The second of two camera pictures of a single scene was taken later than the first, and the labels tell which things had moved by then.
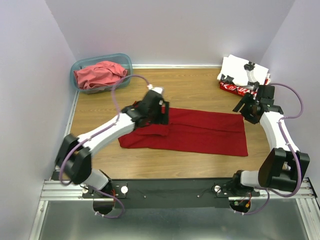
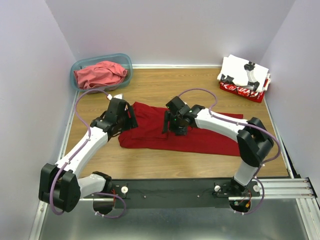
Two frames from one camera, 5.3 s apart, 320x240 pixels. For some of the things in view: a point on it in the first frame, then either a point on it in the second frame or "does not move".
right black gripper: [246, 99] → [168, 115]
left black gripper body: [157, 116] → [127, 123]
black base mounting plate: [168, 194] does not move
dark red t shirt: [193, 132] does not move
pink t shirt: [99, 74] does not move
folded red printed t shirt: [240, 90] does not move
